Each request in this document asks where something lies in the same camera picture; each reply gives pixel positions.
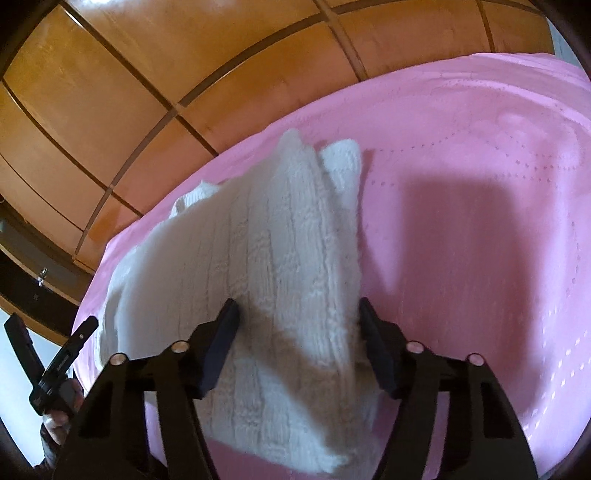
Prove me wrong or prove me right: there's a person's left hand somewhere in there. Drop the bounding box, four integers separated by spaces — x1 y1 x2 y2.
41 405 77 448

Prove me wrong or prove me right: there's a pink patterned blanket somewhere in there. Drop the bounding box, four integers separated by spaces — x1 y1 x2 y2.
69 52 591 480

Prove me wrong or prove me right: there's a white knitted sweater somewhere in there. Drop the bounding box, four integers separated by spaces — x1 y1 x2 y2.
95 129 386 476

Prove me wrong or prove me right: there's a person's left forearm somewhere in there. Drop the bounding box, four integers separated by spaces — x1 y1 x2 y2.
33 422 70 475

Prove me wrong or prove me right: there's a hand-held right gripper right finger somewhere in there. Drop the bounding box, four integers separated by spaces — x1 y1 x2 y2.
359 296 541 480

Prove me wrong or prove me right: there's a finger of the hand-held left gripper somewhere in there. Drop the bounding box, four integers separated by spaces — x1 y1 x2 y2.
4 313 41 393
44 316 99 376

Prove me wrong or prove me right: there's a wooden panelled wardrobe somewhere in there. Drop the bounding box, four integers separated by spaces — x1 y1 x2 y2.
0 0 555 347

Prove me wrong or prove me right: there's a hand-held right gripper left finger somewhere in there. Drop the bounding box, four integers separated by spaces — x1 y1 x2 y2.
53 298 242 480

